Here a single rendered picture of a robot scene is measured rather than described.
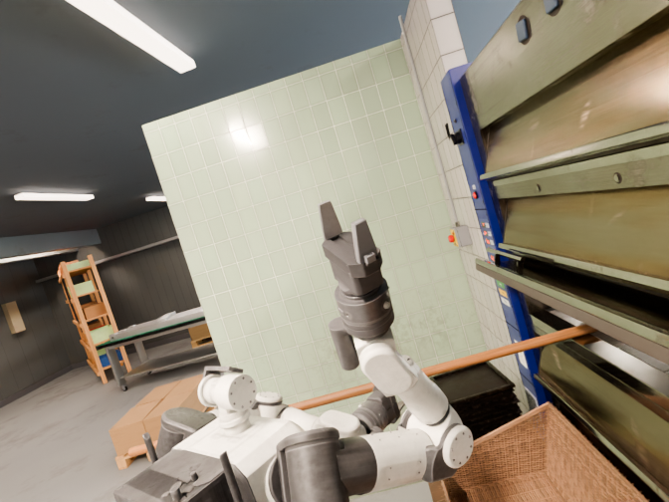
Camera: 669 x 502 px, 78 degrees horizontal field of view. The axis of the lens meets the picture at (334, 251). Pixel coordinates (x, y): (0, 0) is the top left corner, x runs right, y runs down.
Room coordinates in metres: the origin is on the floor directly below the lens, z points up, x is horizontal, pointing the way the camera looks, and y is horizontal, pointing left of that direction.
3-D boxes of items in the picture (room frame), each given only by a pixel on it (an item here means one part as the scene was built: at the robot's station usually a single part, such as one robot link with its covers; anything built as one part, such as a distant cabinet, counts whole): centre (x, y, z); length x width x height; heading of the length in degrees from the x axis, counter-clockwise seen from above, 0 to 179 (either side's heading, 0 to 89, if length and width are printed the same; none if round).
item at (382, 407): (1.12, 0.02, 1.19); 0.12 x 0.10 x 0.13; 140
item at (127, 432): (4.44, 2.25, 0.20); 1.13 x 0.81 x 0.40; 172
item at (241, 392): (0.80, 0.28, 1.46); 0.10 x 0.07 x 0.09; 50
